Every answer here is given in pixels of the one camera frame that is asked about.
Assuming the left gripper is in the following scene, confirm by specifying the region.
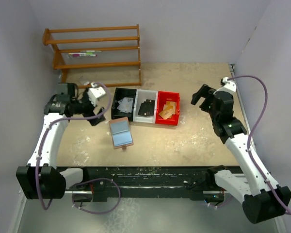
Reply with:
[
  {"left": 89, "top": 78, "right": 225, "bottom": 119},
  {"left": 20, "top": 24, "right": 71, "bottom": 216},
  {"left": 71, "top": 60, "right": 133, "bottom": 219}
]
[{"left": 70, "top": 87, "right": 105, "bottom": 125}]

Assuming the pink leather card holder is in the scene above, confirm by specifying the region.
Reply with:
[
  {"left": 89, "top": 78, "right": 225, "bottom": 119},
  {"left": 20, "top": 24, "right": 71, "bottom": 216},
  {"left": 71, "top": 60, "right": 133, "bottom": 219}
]
[{"left": 109, "top": 117, "right": 134, "bottom": 150}]

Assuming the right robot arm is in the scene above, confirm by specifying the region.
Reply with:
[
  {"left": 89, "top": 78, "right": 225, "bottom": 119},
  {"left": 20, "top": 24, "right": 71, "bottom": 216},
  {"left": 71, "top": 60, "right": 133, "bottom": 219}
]
[{"left": 191, "top": 84, "right": 291, "bottom": 224}]

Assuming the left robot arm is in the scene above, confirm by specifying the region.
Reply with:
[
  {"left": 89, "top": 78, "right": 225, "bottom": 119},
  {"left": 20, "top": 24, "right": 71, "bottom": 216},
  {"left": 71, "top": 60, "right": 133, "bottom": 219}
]
[{"left": 16, "top": 83, "right": 110, "bottom": 200}]

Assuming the white magnetic stripe card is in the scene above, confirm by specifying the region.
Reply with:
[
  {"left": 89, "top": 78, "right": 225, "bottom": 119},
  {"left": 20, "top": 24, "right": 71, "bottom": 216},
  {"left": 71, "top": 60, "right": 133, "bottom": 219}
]
[{"left": 117, "top": 97, "right": 134, "bottom": 114}]

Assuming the gold card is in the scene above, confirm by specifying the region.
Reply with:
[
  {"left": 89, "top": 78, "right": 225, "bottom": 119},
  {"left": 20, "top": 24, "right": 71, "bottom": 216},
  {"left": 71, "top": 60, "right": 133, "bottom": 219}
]
[{"left": 159, "top": 101, "right": 177, "bottom": 119}]

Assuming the black VIP card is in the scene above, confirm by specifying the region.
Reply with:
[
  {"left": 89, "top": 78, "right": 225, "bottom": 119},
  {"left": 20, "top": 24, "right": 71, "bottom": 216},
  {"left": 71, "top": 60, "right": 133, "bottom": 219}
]
[{"left": 138, "top": 99, "right": 155, "bottom": 117}]

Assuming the red plastic bin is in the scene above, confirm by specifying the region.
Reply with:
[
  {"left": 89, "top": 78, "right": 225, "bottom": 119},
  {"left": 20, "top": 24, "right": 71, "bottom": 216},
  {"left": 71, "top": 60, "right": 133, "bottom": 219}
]
[{"left": 155, "top": 91, "right": 180, "bottom": 126}]

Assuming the black plastic bin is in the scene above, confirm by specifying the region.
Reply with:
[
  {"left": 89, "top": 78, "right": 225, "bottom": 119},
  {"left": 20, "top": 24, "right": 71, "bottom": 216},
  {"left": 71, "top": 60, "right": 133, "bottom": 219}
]
[{"left": 111, "top": 87, "right": 137, "bottom": 121}]

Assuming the white plastic bin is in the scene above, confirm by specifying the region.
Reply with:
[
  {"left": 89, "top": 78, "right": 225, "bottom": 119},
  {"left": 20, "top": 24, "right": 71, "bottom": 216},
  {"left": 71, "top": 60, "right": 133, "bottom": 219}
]
[{"left": 133, "top": 89, "right": 158, "bottom": 124}]

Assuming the wooden rack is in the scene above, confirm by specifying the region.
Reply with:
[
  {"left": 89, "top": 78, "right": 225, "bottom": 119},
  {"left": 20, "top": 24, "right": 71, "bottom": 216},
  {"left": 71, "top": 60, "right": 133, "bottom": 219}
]
[{"left": 42, "top": 24, "right": 142, "bottom": 90}]

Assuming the green marker pen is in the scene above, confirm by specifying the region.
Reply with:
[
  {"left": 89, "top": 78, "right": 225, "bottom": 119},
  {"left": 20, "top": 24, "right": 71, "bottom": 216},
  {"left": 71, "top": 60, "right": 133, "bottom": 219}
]
[{"left": 80, "top": 50, "right": 102, "bottom": 54}]

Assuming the pink marker pen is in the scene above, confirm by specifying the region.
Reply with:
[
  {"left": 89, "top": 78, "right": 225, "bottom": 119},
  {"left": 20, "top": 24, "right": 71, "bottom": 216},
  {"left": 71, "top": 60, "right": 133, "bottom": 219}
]
[{"left": 71, "top": 53, "right": 97, "bottom": 57}]

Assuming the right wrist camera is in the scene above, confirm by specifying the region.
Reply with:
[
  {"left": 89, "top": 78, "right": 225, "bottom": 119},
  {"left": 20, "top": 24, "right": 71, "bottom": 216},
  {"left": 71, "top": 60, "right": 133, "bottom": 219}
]
[{"left": 220, "top": 77, "right": 237, "bottom": 94}]

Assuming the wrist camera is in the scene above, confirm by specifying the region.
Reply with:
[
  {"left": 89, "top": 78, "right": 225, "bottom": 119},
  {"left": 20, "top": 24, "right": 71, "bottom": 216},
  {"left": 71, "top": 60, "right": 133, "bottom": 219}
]
[
  {"left": 87, "top": 83, "right": 106, "bottom": 107},
  {"left": 220, "top": 77, "right": 237, "bottom": 94}
]

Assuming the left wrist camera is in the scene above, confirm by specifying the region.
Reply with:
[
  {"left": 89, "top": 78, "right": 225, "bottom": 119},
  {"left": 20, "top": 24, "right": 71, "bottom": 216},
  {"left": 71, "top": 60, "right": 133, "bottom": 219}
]
[{"left": 87, "top": 83, "right": 106, "bottom": 107}]

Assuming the aluminium table edge rail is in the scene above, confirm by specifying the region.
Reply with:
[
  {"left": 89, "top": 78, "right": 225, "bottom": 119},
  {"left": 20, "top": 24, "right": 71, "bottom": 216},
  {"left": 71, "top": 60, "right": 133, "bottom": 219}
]
[{"left": 228, "top": 64, "right": 288, "bottom": 233}]

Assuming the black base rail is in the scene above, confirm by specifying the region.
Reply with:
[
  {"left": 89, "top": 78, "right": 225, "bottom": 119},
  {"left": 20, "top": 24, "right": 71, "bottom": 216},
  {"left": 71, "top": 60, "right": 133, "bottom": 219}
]
[{"left": 66, "top": 166, "right": 228, "bottom": 203}]

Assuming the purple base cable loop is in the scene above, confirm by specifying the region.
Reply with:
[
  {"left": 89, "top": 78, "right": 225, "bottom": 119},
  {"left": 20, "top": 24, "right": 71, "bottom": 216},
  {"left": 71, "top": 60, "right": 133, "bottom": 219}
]
[{"left": 71, "top": 178, "right": 122, "bottom": 215}]

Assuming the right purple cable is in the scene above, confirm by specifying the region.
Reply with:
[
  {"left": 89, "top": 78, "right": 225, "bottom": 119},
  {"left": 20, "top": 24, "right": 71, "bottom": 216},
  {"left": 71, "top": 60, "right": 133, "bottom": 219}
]
[{"left": 229, "top": 75, "right": 291, "bottom": 218}]

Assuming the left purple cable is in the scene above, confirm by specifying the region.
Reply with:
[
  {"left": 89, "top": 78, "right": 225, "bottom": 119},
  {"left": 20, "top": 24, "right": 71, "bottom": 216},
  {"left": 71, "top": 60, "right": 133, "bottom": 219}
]
[{"left": 35, "top": 82, "right": 112, "bottom": 211}]

